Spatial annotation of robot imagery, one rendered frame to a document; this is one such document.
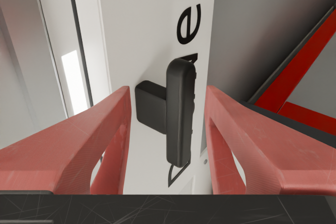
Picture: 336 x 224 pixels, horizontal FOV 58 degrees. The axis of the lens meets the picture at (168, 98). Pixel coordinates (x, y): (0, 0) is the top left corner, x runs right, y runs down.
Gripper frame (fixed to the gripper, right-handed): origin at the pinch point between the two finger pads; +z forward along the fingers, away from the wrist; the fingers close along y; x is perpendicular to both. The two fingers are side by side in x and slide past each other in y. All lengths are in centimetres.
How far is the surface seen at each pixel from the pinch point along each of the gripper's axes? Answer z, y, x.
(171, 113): 3.3, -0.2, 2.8
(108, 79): 3.8, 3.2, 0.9
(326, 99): 21.3, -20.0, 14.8
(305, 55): 32.7, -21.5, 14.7
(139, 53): 5.7, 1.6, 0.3
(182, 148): 3.0, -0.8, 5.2
